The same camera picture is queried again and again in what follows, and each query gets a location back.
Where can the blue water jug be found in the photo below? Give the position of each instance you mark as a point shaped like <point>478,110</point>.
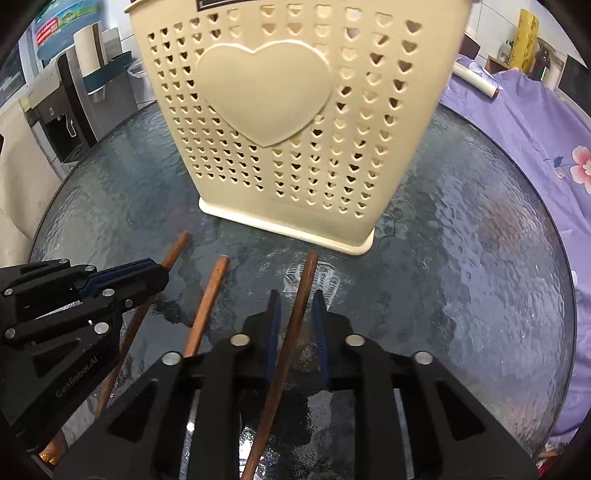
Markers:
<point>55,26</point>

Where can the brown wooden chopstick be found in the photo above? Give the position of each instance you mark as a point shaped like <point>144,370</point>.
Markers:
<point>282,366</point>
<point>134,324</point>
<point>205,307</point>

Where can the white microwave oven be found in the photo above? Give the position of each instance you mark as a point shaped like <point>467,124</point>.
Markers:
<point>575,84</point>

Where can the water dispenser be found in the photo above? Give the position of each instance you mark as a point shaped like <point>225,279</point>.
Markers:
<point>73,111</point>

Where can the white lidded pan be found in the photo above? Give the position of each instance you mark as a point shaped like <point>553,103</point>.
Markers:
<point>476,76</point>

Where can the paper cup holder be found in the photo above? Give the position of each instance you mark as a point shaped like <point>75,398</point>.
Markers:
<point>95,68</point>

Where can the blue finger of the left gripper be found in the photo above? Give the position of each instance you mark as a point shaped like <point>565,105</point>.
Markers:
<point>137,280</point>

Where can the beige plastic utensil holder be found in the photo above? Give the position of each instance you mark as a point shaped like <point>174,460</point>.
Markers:
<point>299,117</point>

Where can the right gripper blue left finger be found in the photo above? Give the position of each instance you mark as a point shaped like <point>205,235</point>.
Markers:
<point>273,320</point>

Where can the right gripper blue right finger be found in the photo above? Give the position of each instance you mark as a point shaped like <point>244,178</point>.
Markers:
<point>318,311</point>

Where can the purple floral cloth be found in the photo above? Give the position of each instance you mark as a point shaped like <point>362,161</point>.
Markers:
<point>551,144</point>

